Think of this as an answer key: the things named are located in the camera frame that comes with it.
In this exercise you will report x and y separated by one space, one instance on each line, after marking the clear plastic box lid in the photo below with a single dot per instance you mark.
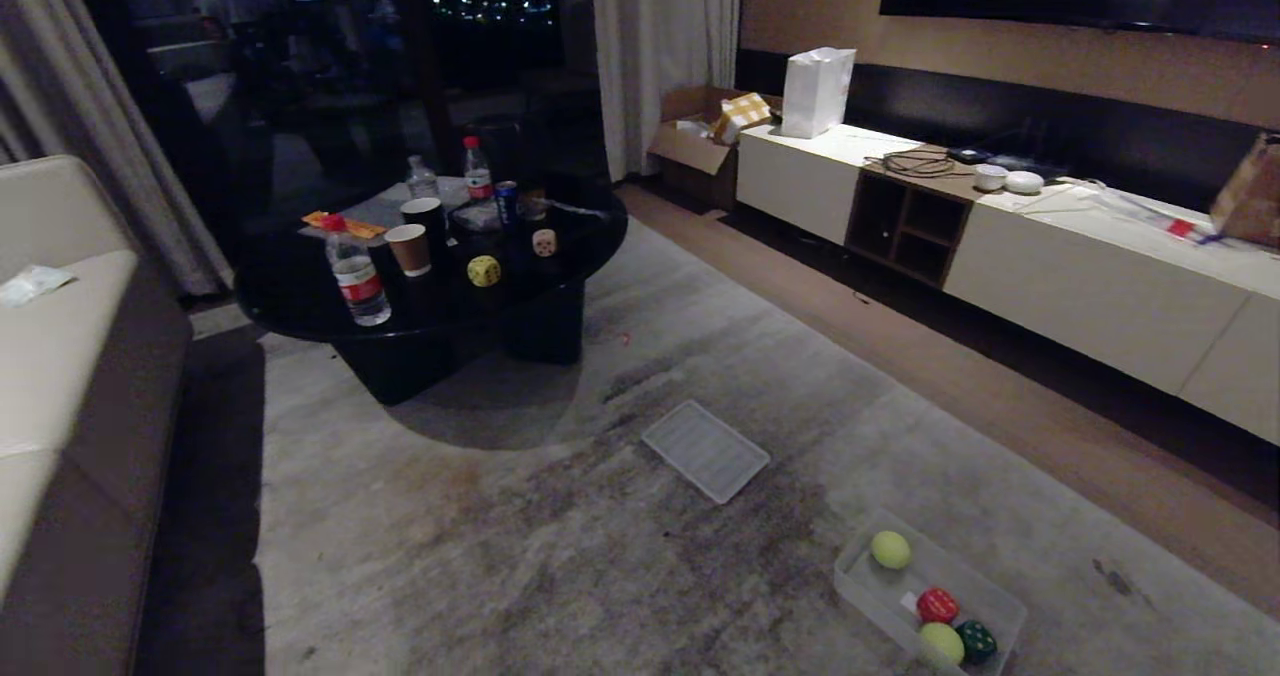
705 450

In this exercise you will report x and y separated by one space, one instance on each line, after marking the open cardboard box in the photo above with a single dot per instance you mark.
695 146

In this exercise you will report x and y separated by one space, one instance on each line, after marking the yellow-green tennis ball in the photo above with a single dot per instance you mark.
890 549
941 644

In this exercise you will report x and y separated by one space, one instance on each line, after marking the clear plastic storage box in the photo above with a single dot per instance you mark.
880 586

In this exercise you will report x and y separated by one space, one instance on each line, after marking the pale beige die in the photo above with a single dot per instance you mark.
544 243

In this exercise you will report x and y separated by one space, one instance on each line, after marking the yellow die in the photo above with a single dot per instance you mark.
484 271

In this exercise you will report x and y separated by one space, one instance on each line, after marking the blue drink can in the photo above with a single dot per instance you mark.
506 201

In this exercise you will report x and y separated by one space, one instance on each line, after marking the red-capped drink bottle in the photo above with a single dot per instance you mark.
477 174

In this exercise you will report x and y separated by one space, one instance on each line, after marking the yellow checkered cloth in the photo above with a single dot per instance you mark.
744 114

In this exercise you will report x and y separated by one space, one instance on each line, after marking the black paper cup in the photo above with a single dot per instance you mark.
424 215

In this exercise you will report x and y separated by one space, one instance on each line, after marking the brown paper cup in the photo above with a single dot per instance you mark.
409 249

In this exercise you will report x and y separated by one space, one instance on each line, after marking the grey patterned rug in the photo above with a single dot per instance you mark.
560 556

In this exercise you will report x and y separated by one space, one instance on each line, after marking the small clear water bottle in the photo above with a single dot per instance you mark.
421 178

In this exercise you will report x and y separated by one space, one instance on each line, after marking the white curtain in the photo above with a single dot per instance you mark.
660 56

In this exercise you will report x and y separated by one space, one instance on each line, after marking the large water bottle red label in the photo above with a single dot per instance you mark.
357 281

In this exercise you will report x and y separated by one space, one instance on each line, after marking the white paper bag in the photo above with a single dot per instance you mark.
817 91

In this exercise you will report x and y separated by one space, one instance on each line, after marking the orange snack packet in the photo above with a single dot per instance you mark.
345 224

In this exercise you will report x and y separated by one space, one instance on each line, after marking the black round coffee table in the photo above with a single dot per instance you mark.
300 291

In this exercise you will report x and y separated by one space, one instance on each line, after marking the small black device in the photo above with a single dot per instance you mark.
970 155

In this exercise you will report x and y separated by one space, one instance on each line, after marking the white bowl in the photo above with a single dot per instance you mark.
990 177

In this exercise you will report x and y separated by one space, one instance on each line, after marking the white bowls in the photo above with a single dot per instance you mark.
1024 182

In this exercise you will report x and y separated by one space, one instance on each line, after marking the red die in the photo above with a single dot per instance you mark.
937 606

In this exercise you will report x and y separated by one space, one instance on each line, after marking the long white media cabinet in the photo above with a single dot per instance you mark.
1080 276

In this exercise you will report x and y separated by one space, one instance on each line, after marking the dark green die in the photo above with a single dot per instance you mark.
976 642

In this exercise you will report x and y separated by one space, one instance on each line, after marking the grey curtain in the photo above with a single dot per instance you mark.
90 126

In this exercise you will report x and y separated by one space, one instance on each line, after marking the beige sofa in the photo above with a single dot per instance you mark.
60 376

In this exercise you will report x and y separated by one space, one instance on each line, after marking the crumpled white plastic wrapper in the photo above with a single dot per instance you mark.
32 283

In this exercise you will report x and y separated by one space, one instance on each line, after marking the brown paper bag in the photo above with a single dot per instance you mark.
1250 196

